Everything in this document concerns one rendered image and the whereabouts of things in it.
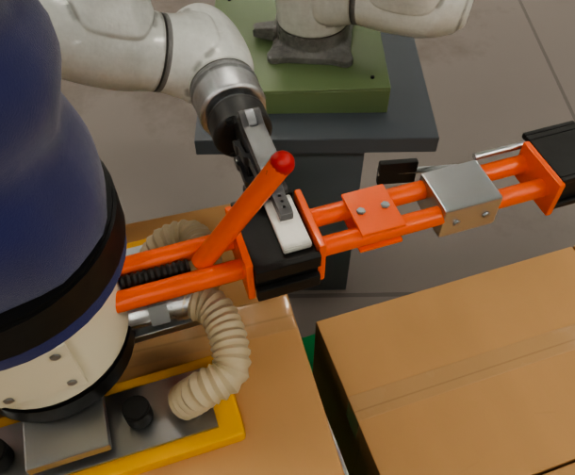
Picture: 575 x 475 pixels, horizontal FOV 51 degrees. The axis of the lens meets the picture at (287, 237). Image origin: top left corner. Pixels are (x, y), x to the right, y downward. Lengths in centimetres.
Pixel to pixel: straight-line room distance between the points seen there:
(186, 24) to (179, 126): 164
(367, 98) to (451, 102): 133
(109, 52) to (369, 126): 66
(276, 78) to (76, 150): 88
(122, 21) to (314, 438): 52
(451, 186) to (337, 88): 63
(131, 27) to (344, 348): 71
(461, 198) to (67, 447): 47
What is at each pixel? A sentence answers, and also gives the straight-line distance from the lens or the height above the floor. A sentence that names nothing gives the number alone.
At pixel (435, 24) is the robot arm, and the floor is 96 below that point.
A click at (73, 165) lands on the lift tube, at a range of 46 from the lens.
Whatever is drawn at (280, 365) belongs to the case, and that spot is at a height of 96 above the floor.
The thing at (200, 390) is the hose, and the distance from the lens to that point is 63.
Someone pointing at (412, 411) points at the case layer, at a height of 54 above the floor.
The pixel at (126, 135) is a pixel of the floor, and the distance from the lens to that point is 246.
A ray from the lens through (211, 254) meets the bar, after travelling 61.
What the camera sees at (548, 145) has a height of 112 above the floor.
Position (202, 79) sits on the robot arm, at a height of 113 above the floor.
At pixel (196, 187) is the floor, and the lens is 221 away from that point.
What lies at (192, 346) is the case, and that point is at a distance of 73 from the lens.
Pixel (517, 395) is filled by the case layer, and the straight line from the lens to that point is 123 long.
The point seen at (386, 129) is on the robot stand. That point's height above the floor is 75.
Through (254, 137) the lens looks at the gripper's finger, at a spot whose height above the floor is 115.
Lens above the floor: 160
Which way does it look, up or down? 52 degrees down
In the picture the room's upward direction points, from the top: straight up
